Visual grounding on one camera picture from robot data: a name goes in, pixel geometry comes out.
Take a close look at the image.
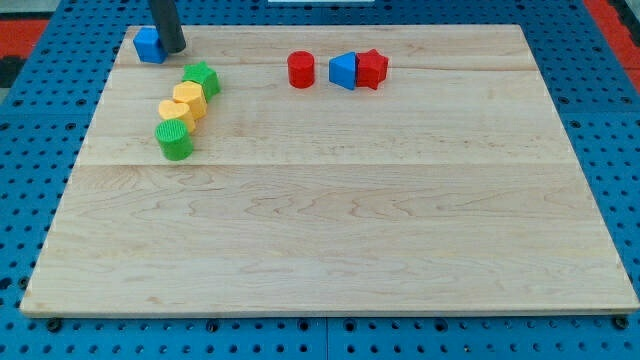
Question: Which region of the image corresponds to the green star block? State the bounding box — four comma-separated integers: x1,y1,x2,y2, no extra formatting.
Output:
182,61,221,102

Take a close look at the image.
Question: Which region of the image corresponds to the red cylinder block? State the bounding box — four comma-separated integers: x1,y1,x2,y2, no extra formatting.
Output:
287,51,315,89

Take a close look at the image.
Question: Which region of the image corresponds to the light wooden board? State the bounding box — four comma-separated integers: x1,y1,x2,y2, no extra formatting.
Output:
21,25,639,318

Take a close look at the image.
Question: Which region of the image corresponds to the blue triangle block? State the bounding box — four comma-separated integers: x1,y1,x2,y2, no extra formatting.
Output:
329,52,357,90

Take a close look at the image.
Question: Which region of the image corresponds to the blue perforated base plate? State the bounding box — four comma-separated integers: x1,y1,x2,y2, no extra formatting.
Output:
1,1,639,359

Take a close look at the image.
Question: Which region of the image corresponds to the blue cube block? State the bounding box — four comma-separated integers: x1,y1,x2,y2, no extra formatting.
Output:
133,27,168,64

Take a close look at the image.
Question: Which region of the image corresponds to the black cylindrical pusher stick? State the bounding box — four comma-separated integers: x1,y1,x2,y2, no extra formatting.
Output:
148,0,186,54

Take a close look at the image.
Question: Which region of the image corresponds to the yellow heart block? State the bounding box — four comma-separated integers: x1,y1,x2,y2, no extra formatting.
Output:
158,100,196,133

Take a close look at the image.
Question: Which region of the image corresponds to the green cylinder block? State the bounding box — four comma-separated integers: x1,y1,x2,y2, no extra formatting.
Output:
154,119,194,161

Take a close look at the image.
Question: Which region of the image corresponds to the red star block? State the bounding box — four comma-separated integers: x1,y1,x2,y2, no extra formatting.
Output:
356,49,389,90

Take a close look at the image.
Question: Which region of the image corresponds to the yellow hexagon block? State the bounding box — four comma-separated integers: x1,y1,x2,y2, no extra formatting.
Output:
173,81,208,120

